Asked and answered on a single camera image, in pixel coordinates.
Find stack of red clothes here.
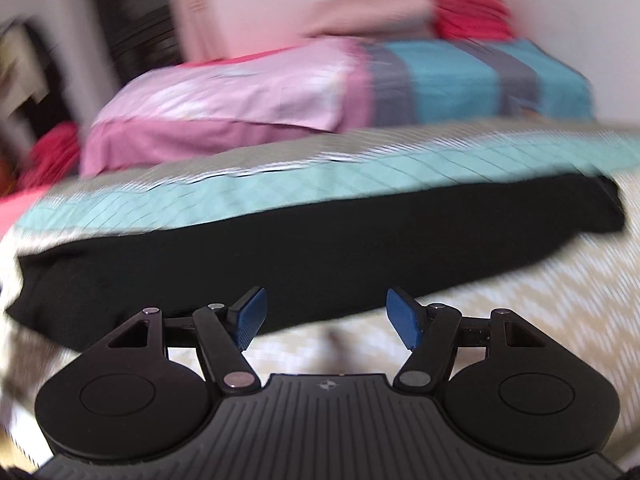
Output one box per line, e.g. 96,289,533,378
22,122,84,187
432,0,519,44

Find teal grey striped quilt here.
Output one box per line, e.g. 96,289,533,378
360,37,599,129

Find black pants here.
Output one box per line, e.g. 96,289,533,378
5,174,629,354

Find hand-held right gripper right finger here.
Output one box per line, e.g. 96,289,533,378
386,286,552,395

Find pink floral quilt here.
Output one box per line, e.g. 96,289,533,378
80,40,374,176

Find dark hanging clothes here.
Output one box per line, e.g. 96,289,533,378
87,0,185,68

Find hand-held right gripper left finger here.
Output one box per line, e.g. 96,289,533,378
102,286,269,395

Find pink blanket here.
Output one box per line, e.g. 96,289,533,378
0,187,56,231

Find patterned beige teal bed sheet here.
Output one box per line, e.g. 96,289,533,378
0,120,640,461

